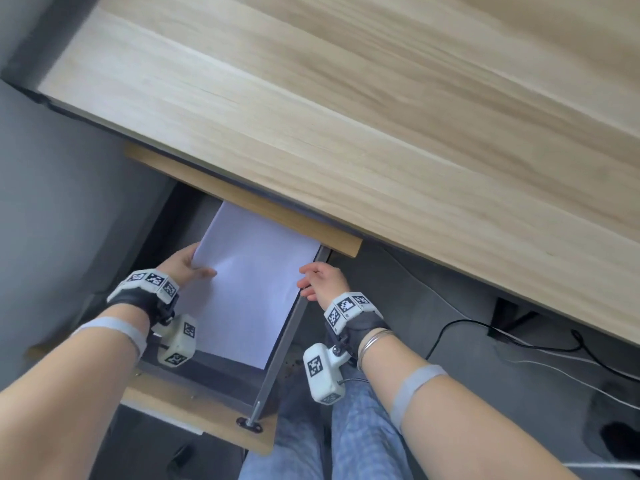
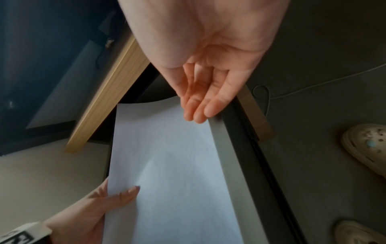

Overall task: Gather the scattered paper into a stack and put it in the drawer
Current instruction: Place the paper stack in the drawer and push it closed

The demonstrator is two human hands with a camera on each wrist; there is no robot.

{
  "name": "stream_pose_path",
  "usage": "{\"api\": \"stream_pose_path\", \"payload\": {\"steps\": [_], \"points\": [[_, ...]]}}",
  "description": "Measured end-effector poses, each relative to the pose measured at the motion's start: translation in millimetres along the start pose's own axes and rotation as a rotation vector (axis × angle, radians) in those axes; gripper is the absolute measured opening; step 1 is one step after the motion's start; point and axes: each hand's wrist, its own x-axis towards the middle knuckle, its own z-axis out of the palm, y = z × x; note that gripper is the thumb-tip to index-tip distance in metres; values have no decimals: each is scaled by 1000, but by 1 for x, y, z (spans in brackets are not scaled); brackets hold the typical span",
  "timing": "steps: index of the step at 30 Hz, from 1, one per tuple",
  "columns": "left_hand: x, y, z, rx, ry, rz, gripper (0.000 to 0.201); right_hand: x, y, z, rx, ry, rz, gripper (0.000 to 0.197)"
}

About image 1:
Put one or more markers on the white marker wrist camera rig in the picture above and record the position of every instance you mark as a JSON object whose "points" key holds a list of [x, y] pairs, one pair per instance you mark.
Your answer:
{"points": [[135, 294], [365, 319]]}

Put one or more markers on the grey forearm band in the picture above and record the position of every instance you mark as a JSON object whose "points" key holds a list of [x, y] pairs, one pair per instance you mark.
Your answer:
{"points": [[120, 329], [412, 389]]}

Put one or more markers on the person's left forearm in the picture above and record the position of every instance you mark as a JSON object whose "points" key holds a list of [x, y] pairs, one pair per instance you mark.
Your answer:
{"points": [[60, 404]]}

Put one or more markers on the person's right forearm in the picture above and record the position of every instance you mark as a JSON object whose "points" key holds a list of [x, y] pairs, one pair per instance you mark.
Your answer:
{"points": [[475, 434]]}

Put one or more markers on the person's right leg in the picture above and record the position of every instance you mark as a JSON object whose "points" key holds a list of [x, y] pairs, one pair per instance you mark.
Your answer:
{"points": [[365, 434]]}

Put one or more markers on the person's right hand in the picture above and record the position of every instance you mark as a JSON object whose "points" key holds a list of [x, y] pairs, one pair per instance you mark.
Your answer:
{"points": [[327, 284]]}

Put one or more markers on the black chair base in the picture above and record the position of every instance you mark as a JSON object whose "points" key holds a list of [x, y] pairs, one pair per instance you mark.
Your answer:
{"points": [[180, 457]]}

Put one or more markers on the person's left leg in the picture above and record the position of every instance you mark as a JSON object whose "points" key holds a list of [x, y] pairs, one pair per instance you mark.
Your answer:
{"points": [[290, 449]]}

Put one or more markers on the gathered white paper bundle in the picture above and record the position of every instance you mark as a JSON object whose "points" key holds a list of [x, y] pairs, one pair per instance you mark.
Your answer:
{"points": [[240, 294]]}

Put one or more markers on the person's left hand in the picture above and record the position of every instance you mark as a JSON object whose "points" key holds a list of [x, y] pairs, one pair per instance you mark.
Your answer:
{"points": [[182, 267]]}

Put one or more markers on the wooden desk drawer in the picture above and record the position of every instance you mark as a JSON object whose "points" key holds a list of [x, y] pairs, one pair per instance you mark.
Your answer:
{"points": [[200, 409]]}

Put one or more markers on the person's leg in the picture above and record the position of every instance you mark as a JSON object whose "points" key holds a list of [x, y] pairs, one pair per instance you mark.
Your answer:
{"points": [[290, 449], [365, 434]]}

